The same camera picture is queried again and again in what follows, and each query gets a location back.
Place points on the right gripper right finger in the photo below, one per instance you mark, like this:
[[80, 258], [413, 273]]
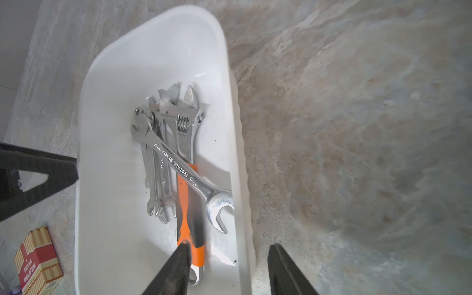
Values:
[[285, 277]]

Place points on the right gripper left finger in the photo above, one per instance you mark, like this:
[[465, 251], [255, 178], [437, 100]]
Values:
[[173, 278]]

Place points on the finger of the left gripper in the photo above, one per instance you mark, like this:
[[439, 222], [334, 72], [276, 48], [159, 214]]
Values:
[[29, 176]]

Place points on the white plastic storage box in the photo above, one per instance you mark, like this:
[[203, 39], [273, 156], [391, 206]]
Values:
[[119, 249]]

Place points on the orange handled adjustable wrench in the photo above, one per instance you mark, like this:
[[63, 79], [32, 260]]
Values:
[[178, 123]]

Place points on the medium silver open-end wrench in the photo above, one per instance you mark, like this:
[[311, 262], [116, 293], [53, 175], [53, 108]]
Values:
[[166, 196]]

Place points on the small silver ring wrench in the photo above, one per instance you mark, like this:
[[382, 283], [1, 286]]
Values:
[[146, 165]]

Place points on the large silver combination wrench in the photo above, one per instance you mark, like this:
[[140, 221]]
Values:
[[215, 198]]

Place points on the red striped card box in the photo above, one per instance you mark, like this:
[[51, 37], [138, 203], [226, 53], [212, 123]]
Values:
[[38, 267]]

